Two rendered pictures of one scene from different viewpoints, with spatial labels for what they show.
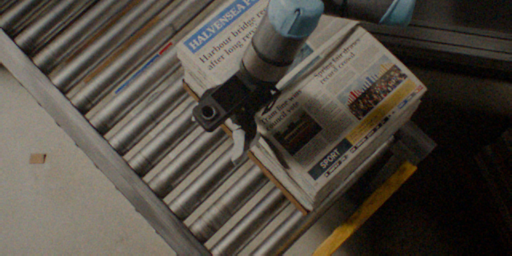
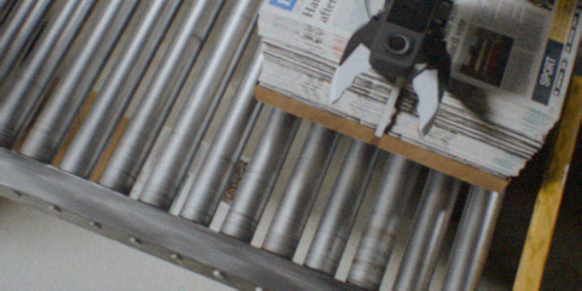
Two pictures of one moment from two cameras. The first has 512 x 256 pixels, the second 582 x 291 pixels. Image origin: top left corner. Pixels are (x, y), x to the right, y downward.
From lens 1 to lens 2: 0.56 m
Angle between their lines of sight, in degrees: 13
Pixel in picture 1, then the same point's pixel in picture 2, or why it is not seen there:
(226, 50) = not seen: outside the picture
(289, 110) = (457, 32)
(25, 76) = (20, 177)
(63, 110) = (98, 201)
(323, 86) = not seen: outside the picture
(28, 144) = not seen: outside the picture
